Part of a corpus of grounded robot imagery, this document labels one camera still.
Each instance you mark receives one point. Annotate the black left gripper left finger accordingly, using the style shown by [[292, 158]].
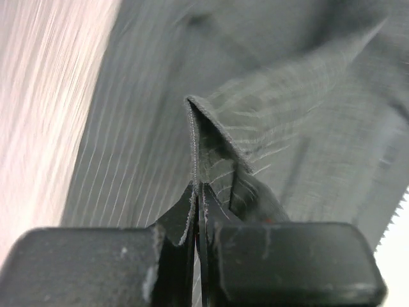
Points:
[[90, 267]]

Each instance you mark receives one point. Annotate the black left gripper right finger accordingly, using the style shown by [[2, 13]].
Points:
[[282, 264]]

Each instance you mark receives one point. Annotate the black pinstripe long sleeve shirt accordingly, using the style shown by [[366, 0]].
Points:
[[296, 108]]

